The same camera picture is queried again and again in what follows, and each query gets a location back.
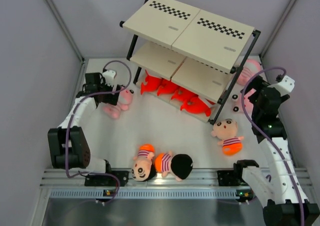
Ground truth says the pink striped frog plush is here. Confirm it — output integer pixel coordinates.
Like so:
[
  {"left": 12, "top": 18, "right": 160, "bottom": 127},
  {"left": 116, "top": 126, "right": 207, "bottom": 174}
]
[
  {"left": 102, "top": 89, "right": 134, "bottom": 119},
  {"left": 236, "top": 58, "right": 262, "bottom": 86},
  {"left": 231, "top": 89, "right": 256, "bottom": 115}
]

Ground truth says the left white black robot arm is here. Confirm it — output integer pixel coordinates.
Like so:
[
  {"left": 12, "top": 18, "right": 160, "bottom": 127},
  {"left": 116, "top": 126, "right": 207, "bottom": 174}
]
[{"left": 47, "top": 69, "right": 123, "bottom": 186}]

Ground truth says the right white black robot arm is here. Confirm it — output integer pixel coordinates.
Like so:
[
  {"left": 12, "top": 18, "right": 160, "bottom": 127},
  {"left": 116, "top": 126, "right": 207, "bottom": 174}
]
[{"left": 233, "top": 74, "right": 320, "bottom": 226}]

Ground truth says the boy doll near shelf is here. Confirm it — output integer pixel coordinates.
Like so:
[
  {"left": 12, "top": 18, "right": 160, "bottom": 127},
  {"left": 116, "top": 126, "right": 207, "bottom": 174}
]
[{"left": 211, "top": 118, "right": 245, "bottom": 156}]

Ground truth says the red whale plush leftmost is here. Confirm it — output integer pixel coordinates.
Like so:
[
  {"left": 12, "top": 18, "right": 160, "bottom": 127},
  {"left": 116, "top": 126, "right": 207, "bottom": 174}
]
[{"left": 140, "top": 71, "right": 163, "bottom": 95}]

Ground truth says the red whale plush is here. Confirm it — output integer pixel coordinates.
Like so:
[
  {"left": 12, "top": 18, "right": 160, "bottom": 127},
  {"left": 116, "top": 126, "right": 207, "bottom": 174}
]
[
  {"left": 180, "top": 96, "right": 216, "bottom": 117},
  {"left": 157, "top": 79, "right": 179, "bottom": 96},
  {"left": 171, "top": 87, "right": 197, "bottom": 102},
  {"left": 140, "top": 71, "right": 163, "bottom": 95}
]

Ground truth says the red whale plush rightmost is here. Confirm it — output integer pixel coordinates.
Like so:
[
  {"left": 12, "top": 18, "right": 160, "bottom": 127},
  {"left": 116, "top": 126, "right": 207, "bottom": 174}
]
[{"left": 180, "top": 96, "right": 216, "bottom": 117}]

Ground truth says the boy doll face up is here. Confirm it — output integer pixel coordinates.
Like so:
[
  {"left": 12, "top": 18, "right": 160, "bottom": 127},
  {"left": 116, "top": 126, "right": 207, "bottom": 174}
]
[{"left": 131, "top": 144, "right": 157, "bottom": 182}]

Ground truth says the boy doll black hair back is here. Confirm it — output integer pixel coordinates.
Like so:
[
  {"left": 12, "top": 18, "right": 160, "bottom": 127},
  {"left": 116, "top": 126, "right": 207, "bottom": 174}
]
[{"left": 154, "top": 151, "right": 194, "bottom": 182}]

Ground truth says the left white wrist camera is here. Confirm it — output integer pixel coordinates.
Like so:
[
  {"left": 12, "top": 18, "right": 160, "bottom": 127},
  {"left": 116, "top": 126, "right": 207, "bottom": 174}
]
[{"left": 102, "top": 69, "right": 117, "bottom": 82}]

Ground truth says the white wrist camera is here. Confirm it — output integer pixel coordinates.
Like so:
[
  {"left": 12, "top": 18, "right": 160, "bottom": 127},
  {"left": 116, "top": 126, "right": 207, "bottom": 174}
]
[
  {"left": 270, "top": 75, "right": 295, "bottom": 96},
  {"left": 102, "top": 69, "right": 117, "bottom": 82}
]

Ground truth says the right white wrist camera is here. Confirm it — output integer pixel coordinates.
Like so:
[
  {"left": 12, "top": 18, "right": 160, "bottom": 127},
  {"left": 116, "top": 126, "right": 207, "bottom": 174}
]
[{"left": 270, "top": 75, "right": 295, "bottom": 96}]

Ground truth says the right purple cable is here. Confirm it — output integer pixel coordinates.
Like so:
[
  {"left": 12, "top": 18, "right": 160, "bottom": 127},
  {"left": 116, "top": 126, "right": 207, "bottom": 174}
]
[{"left": 241, "top": 66, "right": 306, "bottom": 226}]

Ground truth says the beige three-tier shelf black frame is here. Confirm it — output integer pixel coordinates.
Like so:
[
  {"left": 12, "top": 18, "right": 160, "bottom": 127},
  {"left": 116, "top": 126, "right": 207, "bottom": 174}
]
[{"left": 119, "top": 0, "right": 261, "bottom": 124}]

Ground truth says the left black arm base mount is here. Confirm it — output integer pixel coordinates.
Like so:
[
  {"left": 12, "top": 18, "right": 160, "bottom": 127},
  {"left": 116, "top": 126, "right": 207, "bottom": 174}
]
[{"left": 84, "top": 170, "right": 129, "bottom": 187}]

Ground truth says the grey slotted cable duct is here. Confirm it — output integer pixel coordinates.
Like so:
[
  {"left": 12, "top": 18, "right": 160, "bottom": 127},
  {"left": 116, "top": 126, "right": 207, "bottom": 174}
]
[{"left": 50, "top": 188, "right": 253, "bottom": 200}]

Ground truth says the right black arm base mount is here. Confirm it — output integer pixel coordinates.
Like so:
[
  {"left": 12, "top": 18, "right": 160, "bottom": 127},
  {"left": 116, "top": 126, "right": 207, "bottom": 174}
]
[{"left": 217, "top": 170, "right": 241, "bottom": 187}]

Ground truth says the aluminium rail base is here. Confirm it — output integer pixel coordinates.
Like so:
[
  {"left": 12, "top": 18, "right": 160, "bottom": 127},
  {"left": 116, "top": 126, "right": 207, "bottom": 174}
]
[{"left": 39, "top": 167, "right": 313, "bottom": 187}]

